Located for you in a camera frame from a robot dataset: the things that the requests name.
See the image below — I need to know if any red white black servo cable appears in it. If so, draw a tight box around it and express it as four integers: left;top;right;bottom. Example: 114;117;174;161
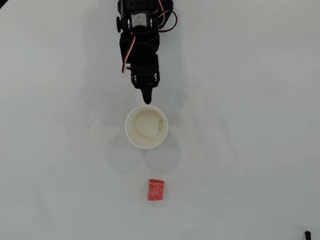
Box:
121;34;137;74
156;9;179;33

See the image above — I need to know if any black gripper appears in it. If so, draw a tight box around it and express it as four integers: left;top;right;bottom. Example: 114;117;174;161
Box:
118;31;161;105

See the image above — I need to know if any red foam cube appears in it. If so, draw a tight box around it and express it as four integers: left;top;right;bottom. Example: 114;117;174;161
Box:
146;178;166;202

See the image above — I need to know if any tan paper cup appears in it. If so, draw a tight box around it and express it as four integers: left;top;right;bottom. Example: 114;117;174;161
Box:
124;104;169;150

